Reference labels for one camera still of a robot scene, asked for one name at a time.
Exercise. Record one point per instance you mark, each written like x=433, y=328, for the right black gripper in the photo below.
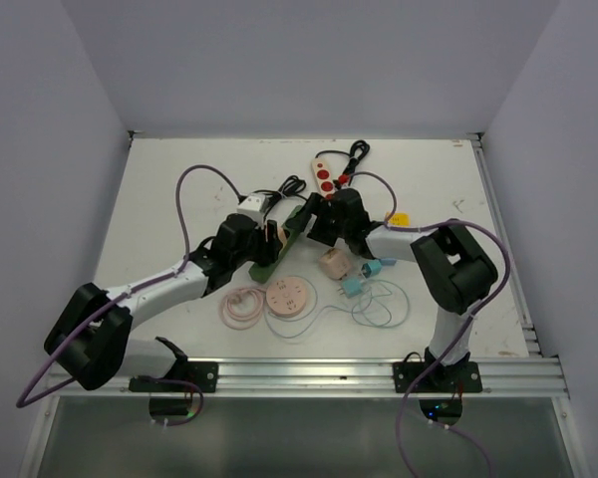
x=319, y=206

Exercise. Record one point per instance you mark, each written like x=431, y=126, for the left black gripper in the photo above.
x=267, y=248

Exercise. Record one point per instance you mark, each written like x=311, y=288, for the green power strip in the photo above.
x=261, y=273

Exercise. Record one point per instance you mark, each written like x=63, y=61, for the beige wooden power strip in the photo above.
x=323, y=177

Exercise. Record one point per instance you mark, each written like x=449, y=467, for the light pink cube adapter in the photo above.
x=335, y=264

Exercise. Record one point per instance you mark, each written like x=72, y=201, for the yellow cube adapter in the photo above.
x=399, y=219

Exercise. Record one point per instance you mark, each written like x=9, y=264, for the teal dual usb charger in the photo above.
x=371, y=268

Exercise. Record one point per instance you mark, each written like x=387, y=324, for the pink round socket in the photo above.
x=287, y=297

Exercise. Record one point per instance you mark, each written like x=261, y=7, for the light teal charger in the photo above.
x=352, y=287

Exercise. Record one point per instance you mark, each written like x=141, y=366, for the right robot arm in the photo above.
x=457, y=271

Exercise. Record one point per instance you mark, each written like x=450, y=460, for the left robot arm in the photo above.
x=91, y=337

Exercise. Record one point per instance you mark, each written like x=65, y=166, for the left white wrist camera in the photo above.
x=254, y=206

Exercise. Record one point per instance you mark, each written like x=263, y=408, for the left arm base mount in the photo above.
x=160, y=366

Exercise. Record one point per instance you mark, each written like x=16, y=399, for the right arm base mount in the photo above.
x=428, y=373

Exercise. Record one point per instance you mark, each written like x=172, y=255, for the aluminium rail frame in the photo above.
x=377, y=378

